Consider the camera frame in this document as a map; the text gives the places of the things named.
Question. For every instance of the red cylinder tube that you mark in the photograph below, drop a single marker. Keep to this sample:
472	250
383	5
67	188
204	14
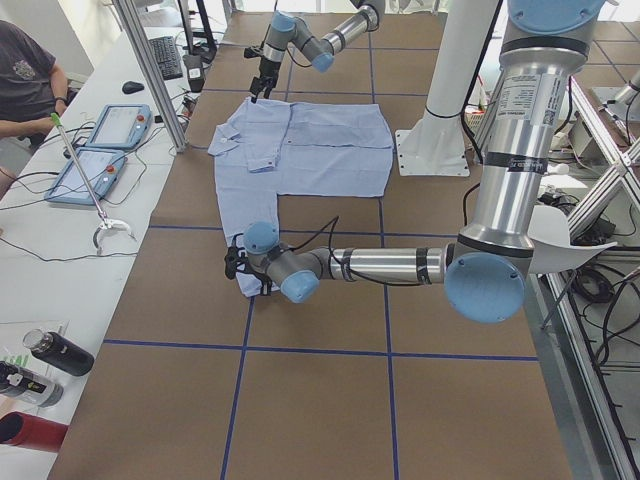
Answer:
32	432

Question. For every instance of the black water bottle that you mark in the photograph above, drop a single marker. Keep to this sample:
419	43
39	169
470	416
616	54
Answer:
53	349

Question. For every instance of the aluminium frame post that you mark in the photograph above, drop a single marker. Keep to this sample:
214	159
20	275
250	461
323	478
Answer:
128	16

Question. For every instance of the grey box with label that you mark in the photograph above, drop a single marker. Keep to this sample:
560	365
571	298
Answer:
195	72

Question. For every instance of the blue teach pendant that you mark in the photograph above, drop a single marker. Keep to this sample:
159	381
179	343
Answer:
120	126
101	167

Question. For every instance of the upper blue teach pendant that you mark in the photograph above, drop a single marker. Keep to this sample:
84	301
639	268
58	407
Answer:
120	126

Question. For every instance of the black keyboard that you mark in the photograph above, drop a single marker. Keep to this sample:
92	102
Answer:
166	55

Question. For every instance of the seated person grey shirt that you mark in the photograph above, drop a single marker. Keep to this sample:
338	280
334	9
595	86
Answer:
33	87

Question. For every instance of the light blue striped shirt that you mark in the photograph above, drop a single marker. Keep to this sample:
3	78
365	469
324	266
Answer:
270	148

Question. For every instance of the grey labelled bottle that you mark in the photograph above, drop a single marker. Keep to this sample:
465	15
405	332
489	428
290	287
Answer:
28	386

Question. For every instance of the black computer mouse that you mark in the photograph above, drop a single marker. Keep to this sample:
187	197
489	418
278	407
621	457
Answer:
131	87

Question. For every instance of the reacher grabber tool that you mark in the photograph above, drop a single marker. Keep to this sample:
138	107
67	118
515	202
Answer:
106	223

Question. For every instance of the lower blue teach pendant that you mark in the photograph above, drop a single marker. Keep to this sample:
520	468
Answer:
101	167

